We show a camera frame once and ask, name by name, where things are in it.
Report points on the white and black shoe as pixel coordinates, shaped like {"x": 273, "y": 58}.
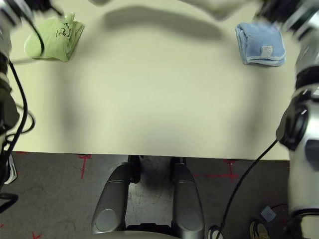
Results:
{"x": 214, "y": 232}

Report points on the blue tape patch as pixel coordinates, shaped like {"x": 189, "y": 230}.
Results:
{"x": 268, "y": 214}

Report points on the grey robot torso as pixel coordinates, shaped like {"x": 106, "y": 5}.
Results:
{"x": 137, "y": 235}

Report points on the dark shoe with yellow insole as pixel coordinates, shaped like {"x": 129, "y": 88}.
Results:
{"x": 259, "y": 230}

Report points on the blue folded towel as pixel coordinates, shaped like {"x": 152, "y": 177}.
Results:
{"x": 259, "y": 39}

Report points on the green folded towel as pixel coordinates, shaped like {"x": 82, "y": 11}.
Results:
{"x": 54, "y": 42}

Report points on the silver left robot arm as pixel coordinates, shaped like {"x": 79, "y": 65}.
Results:
{"x": 6, "y": 112}

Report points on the black sneaker with white sole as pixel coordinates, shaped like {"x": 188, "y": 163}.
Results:
{"x": 12, "y": 171}

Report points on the grey right robot leg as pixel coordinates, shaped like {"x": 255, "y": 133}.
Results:
{"x": 187, "y": 199}

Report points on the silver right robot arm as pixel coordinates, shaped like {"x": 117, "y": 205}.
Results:
{"x": 306, "y": 124}

